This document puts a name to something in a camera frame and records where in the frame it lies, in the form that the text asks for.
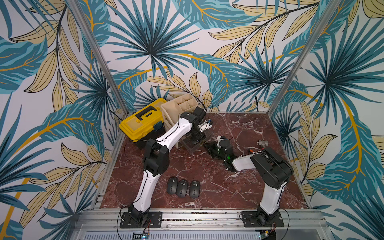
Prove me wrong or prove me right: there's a red handle metal valve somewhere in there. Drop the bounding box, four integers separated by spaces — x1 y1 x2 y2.
258 140 269 149

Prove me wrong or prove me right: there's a beige drawer organizer cabinet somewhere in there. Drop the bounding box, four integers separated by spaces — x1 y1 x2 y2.
157 95 198 153

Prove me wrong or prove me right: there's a clear bottom drawer gold handle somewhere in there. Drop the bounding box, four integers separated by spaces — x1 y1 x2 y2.
180 130 213 154

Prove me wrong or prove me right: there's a yellow black toolbox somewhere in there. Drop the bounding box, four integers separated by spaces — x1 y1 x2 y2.
119 98 167 149

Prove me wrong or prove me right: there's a black computer mouse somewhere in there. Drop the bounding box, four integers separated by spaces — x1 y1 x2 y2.
176 180 189 198
167 177 179 195
189 180 201 199

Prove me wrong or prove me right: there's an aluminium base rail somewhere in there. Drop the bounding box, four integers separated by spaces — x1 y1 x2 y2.
70 209 334 240

